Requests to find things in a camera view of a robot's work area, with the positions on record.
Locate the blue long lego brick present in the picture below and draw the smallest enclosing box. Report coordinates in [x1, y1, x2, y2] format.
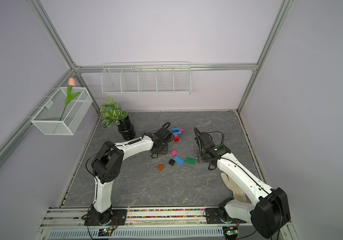
[172, 127, 183, 137]
[174, 156, 185, 166]

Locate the green long lego brick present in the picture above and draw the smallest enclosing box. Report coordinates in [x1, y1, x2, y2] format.
[185, 157, 196, 165]

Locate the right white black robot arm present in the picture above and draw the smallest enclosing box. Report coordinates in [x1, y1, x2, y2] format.
[194, 128, 291, 239]

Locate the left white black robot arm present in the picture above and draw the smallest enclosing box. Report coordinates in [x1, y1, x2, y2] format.
[90, 122, 174, 224]

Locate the pink lego brick middle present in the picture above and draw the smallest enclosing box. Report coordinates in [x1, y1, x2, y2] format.
[170, 150, 178, 157]

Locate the black lego brick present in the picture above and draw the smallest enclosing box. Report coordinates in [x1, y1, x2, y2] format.
[168, 159, 176, 166]

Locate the orange lego brick lower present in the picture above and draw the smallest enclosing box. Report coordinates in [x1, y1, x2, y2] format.
[157, 164, 164, 171]

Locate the green potted plant black pot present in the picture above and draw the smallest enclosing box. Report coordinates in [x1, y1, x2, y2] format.
[100, 97, 135, 141]

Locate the pink artificial tulip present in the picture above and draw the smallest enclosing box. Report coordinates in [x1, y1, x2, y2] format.
[59, 78, 80, 121]

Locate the white mesh side basket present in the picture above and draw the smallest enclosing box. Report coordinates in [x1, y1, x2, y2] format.
[30, 87, 92, 136]

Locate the white wire wall basket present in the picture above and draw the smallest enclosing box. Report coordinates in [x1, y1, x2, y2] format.
[100, 62, 192, 95]

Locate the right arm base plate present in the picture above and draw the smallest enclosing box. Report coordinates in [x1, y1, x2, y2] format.
[203, 207, 246, 224]

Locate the aluminium front rail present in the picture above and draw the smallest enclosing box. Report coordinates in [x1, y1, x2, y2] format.
[33, 204, 300, 240]

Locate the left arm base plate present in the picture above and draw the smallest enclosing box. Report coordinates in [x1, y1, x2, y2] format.
[81, 209, 127, 226]

